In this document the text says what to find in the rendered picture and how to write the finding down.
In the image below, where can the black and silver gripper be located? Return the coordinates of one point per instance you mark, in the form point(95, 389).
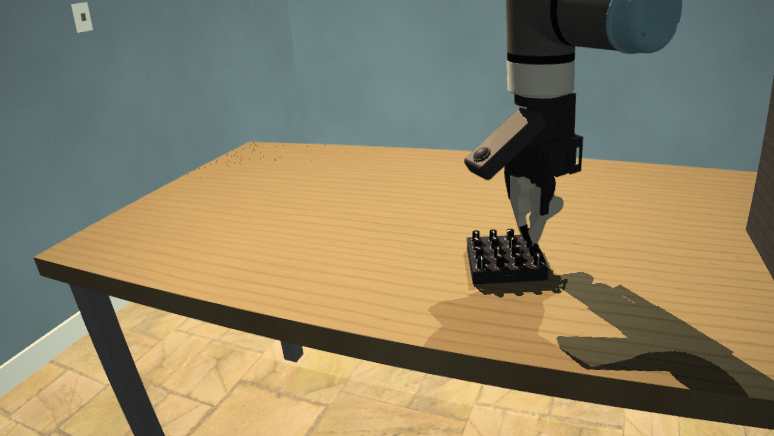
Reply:
point(555, 145)

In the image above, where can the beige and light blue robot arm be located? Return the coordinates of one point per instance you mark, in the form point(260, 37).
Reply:
point(541, 40)

